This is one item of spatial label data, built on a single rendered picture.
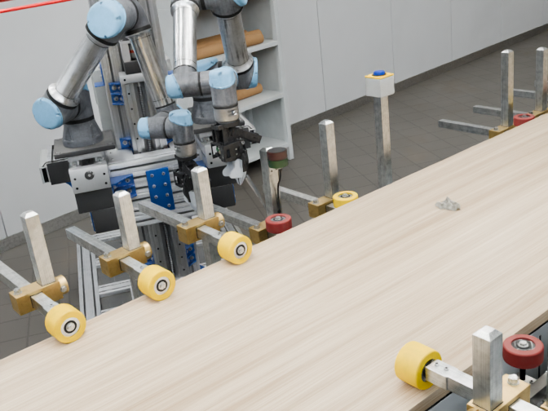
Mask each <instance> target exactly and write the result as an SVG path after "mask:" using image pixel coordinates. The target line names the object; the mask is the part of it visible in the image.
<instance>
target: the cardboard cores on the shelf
mask: <svg viewBox="0 0 548 411"><path fill-rule="evenodd" d="M244 33H245V41H246V46H247V47H248V46H253V45H257V44H260V43H263V40H264V37H263V34H262V32H261V31H260V30H259V29H256V30H252V31H249V32H247V31H246V30H244ZM221 54H224V50H223V44H222V39H221V36H220V34H218V35H214V36H211V37H207V38H202V39H198V40H197V60H203V59H205V58H209V57H212V56H215V55H221ZM262 91H263V87H262V85H261V84H260V83H258V85H257V86H256V87H255V88H250V89H248V90H246V89H244V90H236V94H237V101H238V100H241V99H245V98H248V97H250V96H252V95H257V94H259V93H261V92H262Z"/></svg>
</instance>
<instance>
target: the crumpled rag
mask: <svg viewBox="0 0 548 411"><path fill-rule="evenodd" d="M435 206H437V207H439V208H440V210H441V209H445V210H453V211H456V210H457V208H459V209H461V208H460V204H459V203H457V202H455V201H451V200H450V198H449V197H446V199H445V200H444V201H442V202H440V201H437V202H436V203H435Z"/></svg>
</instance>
